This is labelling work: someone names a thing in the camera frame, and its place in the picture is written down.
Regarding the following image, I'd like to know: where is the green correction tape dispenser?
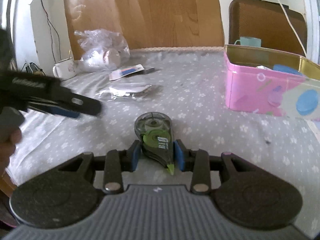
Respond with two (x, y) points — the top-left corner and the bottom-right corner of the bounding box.
(135, 112), (175, 175)

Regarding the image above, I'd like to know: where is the person's left hand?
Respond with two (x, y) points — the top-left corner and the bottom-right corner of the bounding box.
(0, 128), (22, 176)

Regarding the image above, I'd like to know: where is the white enamel mug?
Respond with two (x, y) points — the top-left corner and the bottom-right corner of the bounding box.
(53, 58), (76, 81)

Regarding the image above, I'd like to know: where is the clear plastic sleeve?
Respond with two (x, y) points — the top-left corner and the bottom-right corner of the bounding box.
(95, 82), (163, 101)

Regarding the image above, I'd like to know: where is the blue pen blister pack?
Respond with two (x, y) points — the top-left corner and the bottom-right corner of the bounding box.
(109, 64), (156, 81)

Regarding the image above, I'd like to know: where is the clear plastic bag with cups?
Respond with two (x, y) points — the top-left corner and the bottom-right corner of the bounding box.
(74, 29), (130, 73)

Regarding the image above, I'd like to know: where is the grey floral tablecloth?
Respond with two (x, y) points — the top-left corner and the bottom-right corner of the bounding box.
(7, 51), (319, 236)

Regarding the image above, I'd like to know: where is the pink tin box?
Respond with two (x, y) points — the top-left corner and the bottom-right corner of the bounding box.
(224, 44), (319, 121)

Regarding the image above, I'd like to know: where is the teal plastic cup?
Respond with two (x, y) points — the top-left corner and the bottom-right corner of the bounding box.
(234, 36), (261, 47)

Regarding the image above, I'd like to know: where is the wood pattern board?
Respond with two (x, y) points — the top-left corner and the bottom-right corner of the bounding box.
(63, 0), (225, 59)

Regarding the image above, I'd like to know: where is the brown chair back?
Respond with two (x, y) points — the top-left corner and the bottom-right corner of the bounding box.
(228, 0), (307, 56)

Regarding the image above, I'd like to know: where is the white power cable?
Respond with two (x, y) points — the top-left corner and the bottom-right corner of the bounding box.
(262, 0), (308, 57)

